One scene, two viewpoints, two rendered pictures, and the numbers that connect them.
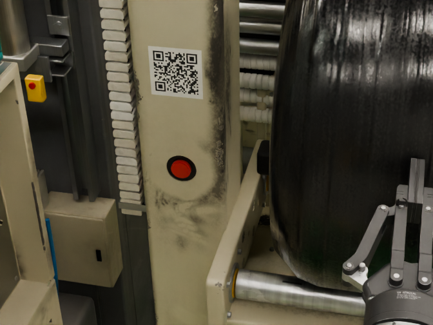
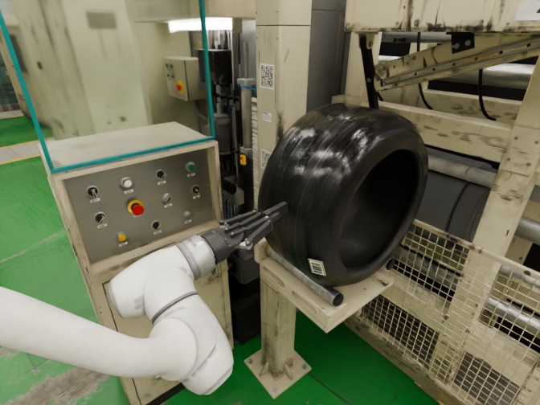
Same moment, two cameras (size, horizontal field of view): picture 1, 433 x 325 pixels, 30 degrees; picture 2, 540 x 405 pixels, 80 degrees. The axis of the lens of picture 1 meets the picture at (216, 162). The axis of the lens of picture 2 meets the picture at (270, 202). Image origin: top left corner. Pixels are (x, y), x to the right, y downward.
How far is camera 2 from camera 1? 0.65 m
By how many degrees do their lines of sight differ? 33
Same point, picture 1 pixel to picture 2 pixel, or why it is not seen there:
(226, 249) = not seen: hidden behind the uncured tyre
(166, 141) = not seen: hidden behind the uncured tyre
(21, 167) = (215, 178)
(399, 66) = (293, 164)
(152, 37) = (262, 145)
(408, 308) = (208, 235)
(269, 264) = not seen: hidden behind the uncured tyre
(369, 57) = (286, 158)
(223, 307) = (258, 253)
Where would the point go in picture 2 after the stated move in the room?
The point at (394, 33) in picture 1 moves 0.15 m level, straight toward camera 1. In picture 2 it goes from (297, 151) to (251, 164)
